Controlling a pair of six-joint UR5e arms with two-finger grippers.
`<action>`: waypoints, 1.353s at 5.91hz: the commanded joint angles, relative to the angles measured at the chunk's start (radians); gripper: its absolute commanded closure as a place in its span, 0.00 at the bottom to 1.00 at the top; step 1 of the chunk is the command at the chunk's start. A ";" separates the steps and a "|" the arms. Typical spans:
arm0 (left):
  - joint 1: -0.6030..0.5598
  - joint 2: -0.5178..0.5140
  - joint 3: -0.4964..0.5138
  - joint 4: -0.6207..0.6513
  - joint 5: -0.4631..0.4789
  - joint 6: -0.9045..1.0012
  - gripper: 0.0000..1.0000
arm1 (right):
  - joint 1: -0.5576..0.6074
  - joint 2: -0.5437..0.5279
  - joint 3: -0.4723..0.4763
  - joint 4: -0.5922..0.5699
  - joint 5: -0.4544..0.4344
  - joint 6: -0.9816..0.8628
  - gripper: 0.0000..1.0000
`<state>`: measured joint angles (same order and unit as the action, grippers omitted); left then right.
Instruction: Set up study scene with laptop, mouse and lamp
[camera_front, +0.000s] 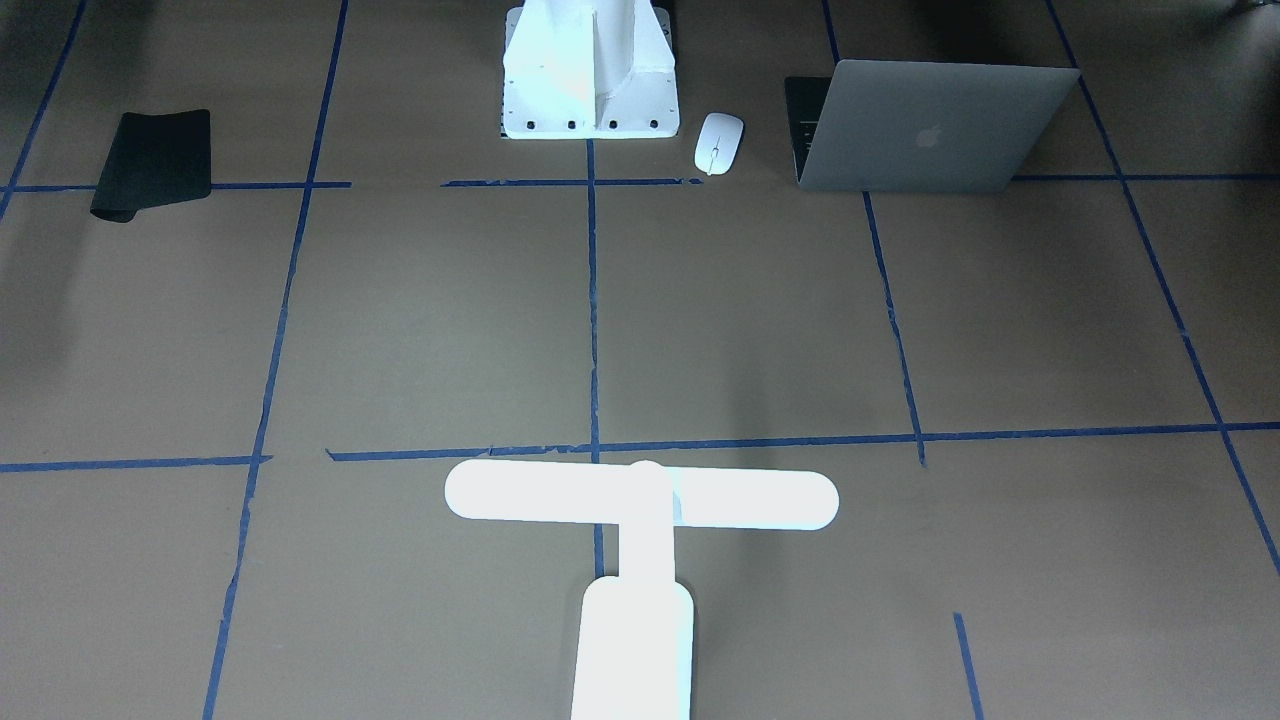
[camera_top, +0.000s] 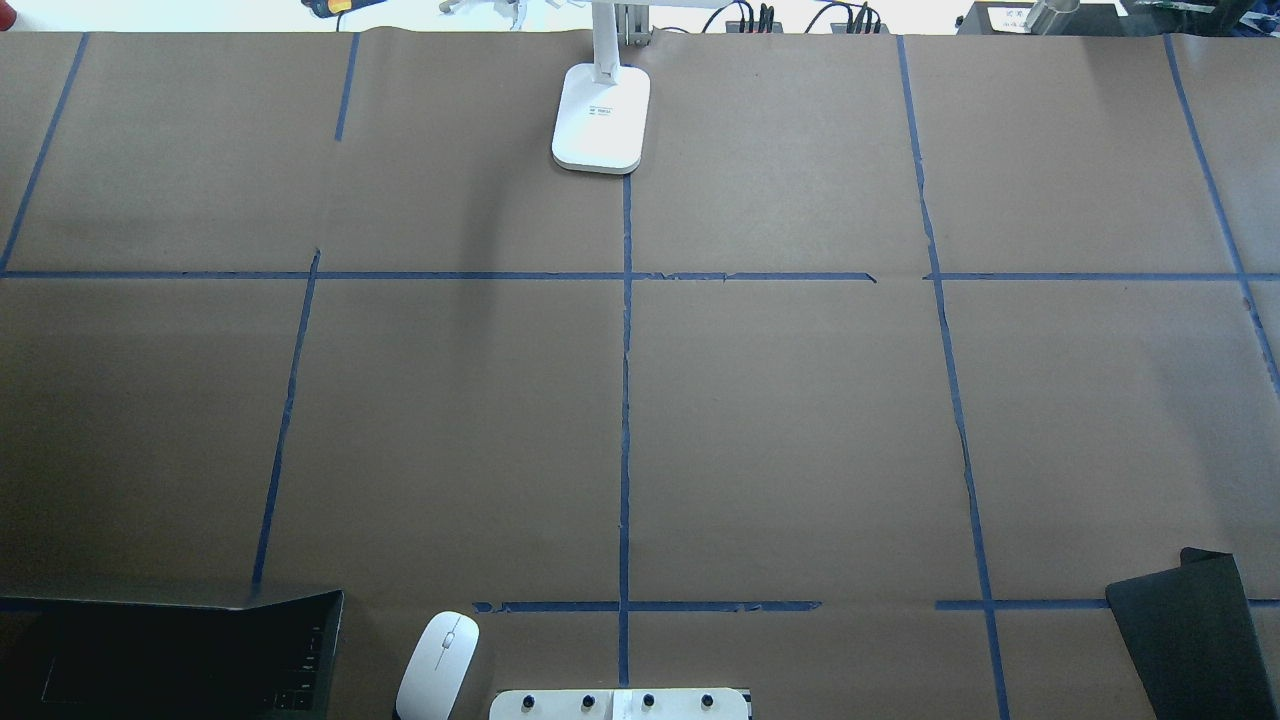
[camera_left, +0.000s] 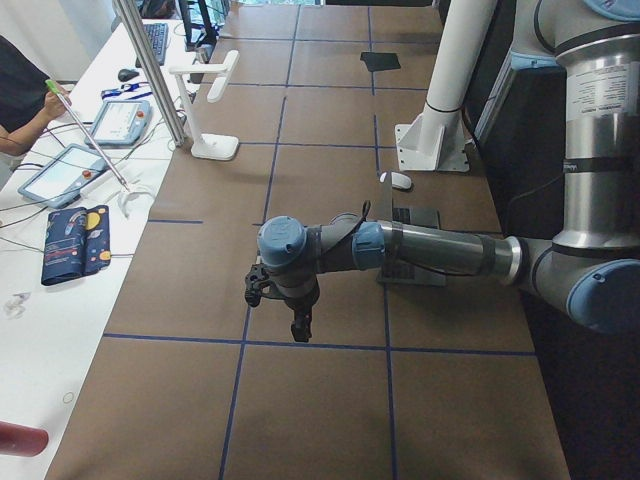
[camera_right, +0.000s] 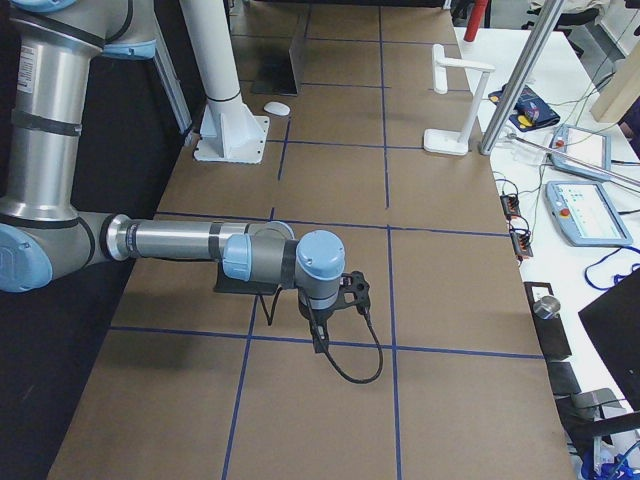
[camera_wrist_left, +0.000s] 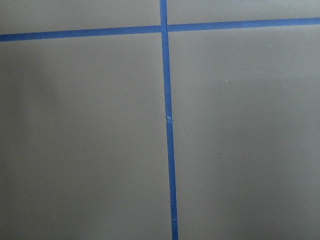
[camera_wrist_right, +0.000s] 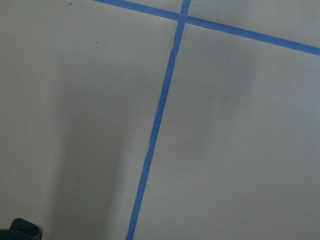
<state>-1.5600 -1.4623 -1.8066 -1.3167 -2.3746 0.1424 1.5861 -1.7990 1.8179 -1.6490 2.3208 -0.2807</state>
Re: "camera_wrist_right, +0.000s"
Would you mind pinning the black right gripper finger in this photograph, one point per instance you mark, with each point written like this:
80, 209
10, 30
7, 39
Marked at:
21, 229

